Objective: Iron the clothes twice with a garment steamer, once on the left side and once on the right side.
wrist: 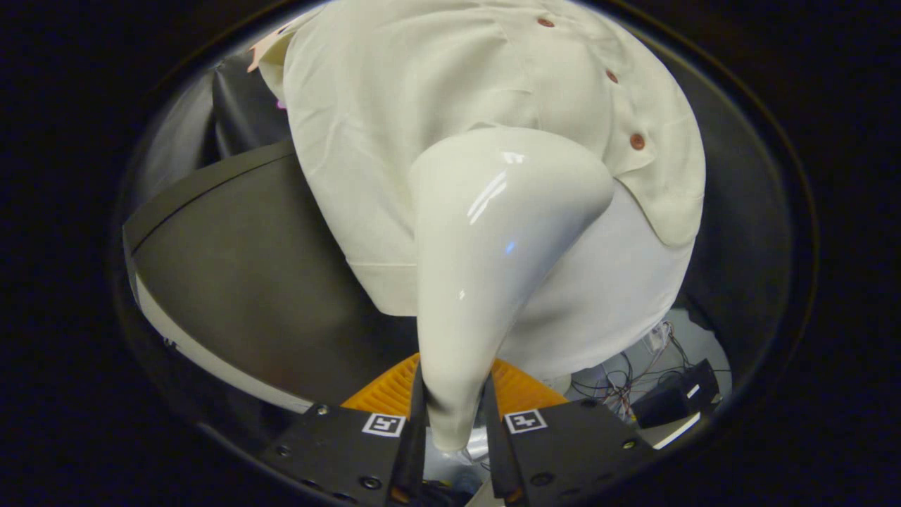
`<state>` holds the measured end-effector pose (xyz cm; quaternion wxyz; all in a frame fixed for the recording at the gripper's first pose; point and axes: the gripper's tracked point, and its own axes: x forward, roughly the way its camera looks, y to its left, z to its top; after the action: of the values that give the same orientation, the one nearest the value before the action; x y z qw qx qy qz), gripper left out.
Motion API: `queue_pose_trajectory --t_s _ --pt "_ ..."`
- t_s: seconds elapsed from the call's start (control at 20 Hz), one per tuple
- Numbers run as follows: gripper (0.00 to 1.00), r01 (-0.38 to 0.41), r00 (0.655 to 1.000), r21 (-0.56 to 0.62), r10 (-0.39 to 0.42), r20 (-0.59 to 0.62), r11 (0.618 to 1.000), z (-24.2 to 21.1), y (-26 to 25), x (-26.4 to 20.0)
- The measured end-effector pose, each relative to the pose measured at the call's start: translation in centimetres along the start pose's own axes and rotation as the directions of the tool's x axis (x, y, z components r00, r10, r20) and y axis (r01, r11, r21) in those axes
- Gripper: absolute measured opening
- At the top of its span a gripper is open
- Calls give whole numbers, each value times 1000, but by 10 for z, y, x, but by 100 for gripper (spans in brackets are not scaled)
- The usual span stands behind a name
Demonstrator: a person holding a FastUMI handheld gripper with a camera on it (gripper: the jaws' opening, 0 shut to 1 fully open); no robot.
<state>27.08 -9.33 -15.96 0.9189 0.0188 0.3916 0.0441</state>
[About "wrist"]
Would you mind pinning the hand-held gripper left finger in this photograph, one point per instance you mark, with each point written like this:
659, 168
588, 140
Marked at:
415, 451

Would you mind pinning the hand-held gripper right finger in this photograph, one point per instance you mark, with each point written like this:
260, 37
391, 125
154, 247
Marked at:
501, 458

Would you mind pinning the cream button-up shirt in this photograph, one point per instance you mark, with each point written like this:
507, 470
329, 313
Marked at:
394, 141

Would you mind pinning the black power box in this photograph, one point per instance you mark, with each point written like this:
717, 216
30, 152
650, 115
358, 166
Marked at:
676, 398

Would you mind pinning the white mannequin torso stand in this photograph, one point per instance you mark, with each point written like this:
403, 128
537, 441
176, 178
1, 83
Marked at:
612, 282

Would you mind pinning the grey drawer cabinet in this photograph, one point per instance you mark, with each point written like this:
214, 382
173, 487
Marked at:
267, 282

